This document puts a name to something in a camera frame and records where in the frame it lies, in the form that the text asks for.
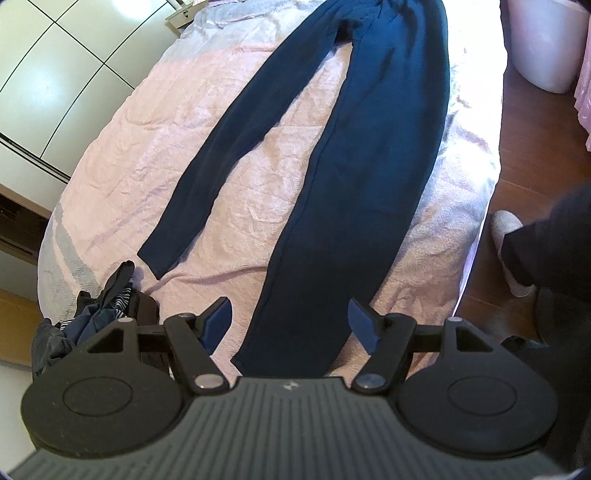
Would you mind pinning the pile of dark clothes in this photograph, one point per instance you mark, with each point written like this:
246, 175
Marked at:
117, 277

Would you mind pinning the grey slipper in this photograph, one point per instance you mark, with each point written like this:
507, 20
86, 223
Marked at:
503, 226

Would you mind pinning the white wardrobe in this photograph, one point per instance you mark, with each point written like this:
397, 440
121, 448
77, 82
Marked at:
69, 69

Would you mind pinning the wooden door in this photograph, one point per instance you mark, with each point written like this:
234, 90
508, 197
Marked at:
18, 325

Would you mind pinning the person's leg in dark trousers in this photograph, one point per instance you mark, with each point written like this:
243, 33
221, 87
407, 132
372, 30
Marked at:
563, 277

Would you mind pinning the striped garment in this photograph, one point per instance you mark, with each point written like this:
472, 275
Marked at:
117, 296

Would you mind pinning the navy blue pants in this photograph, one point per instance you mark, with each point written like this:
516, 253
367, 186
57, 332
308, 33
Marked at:
369, 161

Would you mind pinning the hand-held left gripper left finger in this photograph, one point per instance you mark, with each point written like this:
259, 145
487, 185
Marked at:
217, 325

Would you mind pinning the small white fixture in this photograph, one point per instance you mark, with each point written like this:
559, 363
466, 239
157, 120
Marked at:
182, 11

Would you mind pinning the navy blue garment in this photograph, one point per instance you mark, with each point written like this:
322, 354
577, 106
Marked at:
92, 323

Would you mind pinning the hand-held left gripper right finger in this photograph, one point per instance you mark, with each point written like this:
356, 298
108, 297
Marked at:
364, 325

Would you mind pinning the bed with white pink blanket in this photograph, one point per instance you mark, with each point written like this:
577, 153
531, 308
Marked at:
184, 161

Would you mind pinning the white plastic bin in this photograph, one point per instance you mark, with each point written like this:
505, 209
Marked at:
545, 41

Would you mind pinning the pink curtain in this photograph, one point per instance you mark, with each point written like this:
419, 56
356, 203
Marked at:
584, 106

